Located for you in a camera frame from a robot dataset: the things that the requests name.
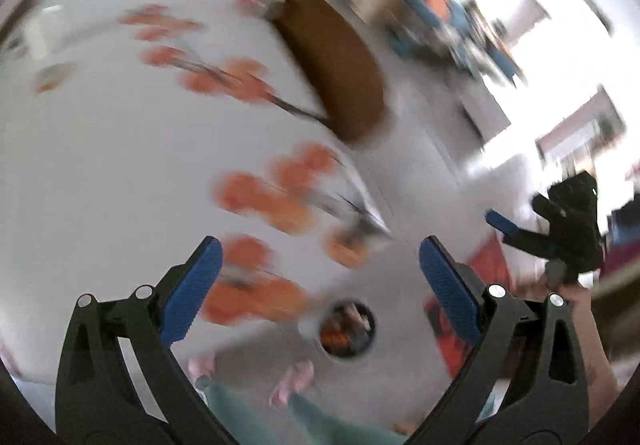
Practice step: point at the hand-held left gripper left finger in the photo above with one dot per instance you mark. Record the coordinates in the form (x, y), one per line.
(192, 292)

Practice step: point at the brown wooden chair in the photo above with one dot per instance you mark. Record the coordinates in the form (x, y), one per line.
(332, 60)

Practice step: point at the white orange printed tablecloth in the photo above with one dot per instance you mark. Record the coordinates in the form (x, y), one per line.
(115, 150)

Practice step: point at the pink slipper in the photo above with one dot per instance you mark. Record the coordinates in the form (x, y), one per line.
(202, 367)
(292, 382)

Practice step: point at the person's teal pants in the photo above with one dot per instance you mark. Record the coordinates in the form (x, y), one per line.
(320, 420)

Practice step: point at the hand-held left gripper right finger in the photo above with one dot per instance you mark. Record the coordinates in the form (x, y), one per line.
(450, 292)

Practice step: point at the round trash bin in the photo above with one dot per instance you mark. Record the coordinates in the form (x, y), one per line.
(347, 332)

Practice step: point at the person's right forearm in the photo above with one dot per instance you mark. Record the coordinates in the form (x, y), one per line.
(595, 355)

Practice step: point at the red flat object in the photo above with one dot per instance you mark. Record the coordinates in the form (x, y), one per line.
(480, 265)

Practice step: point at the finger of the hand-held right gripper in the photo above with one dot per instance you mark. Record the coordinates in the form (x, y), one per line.
(542, 207)
(502, 224)

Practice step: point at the blue and orange object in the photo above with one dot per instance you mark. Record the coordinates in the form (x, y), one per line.
(440, 20)

